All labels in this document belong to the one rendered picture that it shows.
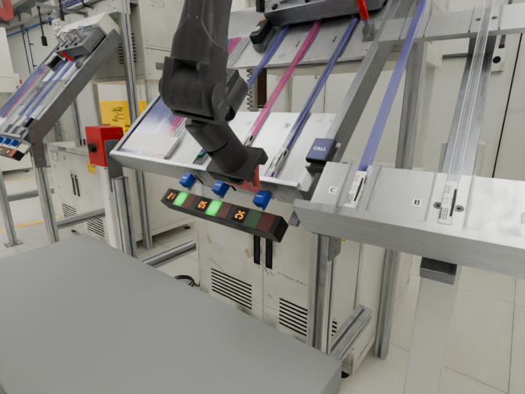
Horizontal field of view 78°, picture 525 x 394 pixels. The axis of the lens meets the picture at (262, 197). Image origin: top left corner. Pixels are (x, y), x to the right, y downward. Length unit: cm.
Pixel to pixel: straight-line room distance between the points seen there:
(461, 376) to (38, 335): 123
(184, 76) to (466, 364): 130
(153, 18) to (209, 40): 172
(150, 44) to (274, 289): 153
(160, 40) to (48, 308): 180
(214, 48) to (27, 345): 42
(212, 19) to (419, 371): 71
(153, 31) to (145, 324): 185
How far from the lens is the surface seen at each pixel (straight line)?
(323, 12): 101
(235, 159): 54
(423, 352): 75
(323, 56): 89
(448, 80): 250
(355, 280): 99
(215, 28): 46
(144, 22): 212
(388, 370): 132
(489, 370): 147
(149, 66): 209
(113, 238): 158
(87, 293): 57
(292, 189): 60
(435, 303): 69
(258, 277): 120
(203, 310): 48
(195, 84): 45
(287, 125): 74
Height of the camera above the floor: 87
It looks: 16 degrees down
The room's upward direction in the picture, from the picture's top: straight up
